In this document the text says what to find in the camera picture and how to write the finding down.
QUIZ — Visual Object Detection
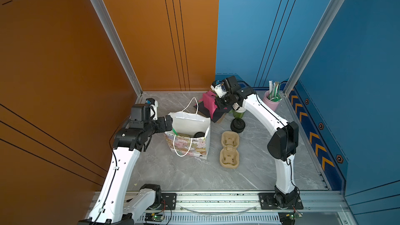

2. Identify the single beige pulp cup carrier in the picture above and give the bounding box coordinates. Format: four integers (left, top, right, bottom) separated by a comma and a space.
178, 133, 193, 138

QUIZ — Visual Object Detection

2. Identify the pink napkin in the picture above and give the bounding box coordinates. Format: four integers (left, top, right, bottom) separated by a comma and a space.
201, 91, 217, 119

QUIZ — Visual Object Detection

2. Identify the white paper gift bag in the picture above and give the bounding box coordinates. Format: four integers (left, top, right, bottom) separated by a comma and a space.
164, 97, 211, 160

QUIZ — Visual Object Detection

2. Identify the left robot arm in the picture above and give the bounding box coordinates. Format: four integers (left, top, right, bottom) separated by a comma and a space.
78, 98, 173, 225

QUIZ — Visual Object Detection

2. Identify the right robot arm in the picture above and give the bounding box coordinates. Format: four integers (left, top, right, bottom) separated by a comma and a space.
211, 76, 301, 209

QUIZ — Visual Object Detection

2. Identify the stack of paper cups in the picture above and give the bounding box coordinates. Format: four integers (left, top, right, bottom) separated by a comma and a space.
232, 103, 246, 119

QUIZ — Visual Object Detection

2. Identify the stack of black lids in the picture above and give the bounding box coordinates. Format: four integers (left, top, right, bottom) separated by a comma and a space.
230, 118, 245, 133

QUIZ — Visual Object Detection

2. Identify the brown cardboard napkin holder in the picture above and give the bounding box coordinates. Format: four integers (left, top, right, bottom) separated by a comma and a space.
215, 113, 226, 124

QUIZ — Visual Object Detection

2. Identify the dark grey napkin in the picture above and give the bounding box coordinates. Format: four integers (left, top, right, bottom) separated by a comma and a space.
194, 102, 231, 123

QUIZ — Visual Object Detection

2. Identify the pink straw holder cup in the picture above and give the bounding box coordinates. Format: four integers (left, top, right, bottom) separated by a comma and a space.
262, 91, 282, 111

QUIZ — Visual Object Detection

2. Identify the bundle of wrapped straws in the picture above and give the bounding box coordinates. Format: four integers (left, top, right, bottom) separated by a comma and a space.
267, 81, 281, 102

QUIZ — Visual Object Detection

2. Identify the green circuit board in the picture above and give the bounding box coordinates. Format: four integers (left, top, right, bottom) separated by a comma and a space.
144, 213, 165, 224

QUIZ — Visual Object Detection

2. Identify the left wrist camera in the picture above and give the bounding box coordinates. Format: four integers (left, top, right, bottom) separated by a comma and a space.
145, 98, 158, 120

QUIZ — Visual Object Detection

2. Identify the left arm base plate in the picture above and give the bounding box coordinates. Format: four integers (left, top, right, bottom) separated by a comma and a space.
148, 192, 177, 210

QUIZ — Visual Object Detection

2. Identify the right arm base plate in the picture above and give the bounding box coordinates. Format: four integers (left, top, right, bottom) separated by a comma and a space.
258, 192, 304, 210

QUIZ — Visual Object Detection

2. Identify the aluminium front rail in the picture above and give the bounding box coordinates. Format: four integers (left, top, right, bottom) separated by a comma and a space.
88, 191, 357, 225

